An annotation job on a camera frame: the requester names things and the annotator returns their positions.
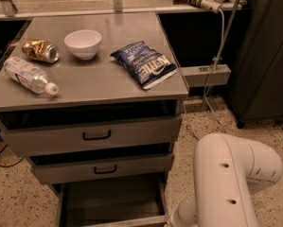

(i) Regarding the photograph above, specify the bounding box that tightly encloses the grey bottom drawer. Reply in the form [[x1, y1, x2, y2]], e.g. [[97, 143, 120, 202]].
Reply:
[[56, 173, 169, 227]]

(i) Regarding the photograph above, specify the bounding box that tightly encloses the grey drawer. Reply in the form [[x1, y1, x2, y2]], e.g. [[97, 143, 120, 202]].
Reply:
[[56, 173, 169, 227], [0, 100, 182, 156], [31, 143, 173, 184]]

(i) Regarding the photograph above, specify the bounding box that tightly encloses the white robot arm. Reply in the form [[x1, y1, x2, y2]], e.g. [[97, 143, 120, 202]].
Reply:
[[170, 133, 283, 227]]

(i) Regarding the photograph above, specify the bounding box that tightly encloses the grey top drawer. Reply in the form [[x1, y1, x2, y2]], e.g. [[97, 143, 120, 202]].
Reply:
[[0, 100, 182, 156]]

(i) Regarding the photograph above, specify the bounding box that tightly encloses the grey drawer cabinet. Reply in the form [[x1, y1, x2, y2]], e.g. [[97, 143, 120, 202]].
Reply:
[[0, 12, 187, 227]]

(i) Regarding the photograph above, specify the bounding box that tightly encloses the grey middle drawer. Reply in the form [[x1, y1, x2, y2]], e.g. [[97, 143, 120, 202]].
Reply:
[[31, 143, 173, 184]]

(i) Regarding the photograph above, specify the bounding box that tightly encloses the blue chip bag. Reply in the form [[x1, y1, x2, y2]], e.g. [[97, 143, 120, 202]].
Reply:
[[111, 41, 177, 90]]

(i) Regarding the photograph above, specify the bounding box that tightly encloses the white bowl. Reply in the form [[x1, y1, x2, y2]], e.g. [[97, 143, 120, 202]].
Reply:
[[64, 29, 102, 60]]

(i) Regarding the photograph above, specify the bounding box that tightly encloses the clear plastic water bottle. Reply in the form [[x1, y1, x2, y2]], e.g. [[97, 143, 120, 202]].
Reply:
[[3, 57, 59, 96]]

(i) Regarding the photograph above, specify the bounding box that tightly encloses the crushed gold can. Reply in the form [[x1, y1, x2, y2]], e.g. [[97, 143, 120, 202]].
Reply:
[[21, 39, 60, 63]]

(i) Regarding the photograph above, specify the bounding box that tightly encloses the dark cabinet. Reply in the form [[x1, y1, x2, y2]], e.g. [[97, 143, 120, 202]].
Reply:
[[225, 0, 283, 129]]

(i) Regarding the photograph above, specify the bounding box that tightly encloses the white round plug adapter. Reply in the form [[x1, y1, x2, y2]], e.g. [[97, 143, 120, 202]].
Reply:
[[201, 0, 221, 13]]

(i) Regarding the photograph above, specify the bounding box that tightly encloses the white power cable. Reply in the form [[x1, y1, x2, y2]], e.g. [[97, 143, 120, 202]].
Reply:
[[182, 8, 226, 141]]

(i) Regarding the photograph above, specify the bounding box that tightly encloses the grey metal bracket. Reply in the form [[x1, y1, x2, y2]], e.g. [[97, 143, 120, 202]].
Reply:
[[182, 64, 231, 88]]

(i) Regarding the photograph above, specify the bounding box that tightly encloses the black floor cable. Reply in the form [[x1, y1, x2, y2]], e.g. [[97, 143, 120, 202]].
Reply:
[[0, 144, 26, 168]]

